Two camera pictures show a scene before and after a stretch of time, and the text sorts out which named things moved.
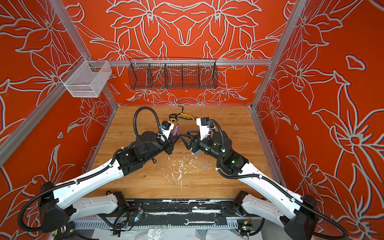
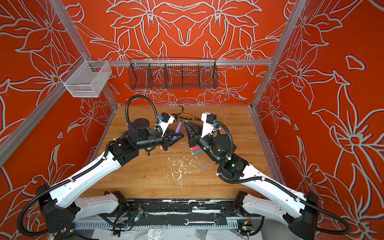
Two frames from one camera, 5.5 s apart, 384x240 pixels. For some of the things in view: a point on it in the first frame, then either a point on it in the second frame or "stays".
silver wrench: (215, 222) stays
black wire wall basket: (172, 73) stays
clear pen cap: (205, 165) stays
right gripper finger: (194, 133) -> (195, 126)
